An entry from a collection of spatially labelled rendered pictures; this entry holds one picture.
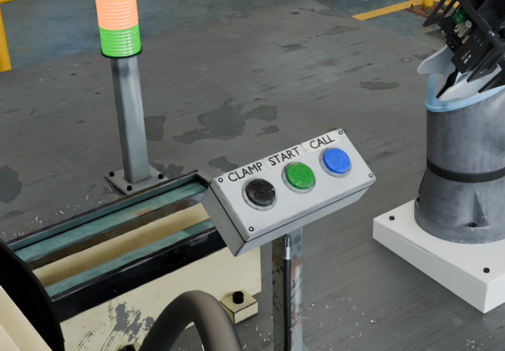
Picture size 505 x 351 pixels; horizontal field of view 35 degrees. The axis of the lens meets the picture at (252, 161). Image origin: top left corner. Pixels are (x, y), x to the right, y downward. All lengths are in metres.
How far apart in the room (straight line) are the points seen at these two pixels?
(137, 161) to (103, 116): 0.29
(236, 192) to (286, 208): 0.05
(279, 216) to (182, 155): 0.66
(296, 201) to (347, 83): 0.92
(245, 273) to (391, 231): 0.23
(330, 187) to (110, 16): 0.52
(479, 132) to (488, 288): 0.20
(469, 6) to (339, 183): 0.23
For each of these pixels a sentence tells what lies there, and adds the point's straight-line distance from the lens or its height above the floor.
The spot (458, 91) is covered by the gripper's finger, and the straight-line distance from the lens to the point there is 0.81.
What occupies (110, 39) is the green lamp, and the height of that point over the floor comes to 1.06.
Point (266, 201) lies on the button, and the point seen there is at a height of 1.06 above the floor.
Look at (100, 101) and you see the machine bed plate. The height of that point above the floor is 0.80.
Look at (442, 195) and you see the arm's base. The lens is 1.11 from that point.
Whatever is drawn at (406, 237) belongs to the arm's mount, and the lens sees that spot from 1.14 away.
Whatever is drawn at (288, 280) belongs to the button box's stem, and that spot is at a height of 0.95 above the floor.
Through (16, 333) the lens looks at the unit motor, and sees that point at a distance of 0.22.
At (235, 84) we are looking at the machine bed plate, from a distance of 1.70.
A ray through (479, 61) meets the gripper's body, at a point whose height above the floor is 1.20.
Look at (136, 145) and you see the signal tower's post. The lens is 1.31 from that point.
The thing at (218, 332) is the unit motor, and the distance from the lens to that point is 0.30.
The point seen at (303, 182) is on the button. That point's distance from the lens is 0.80.
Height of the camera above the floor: 1.47
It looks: 29 degrees down
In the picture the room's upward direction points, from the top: 2 degrees counter-clockwise
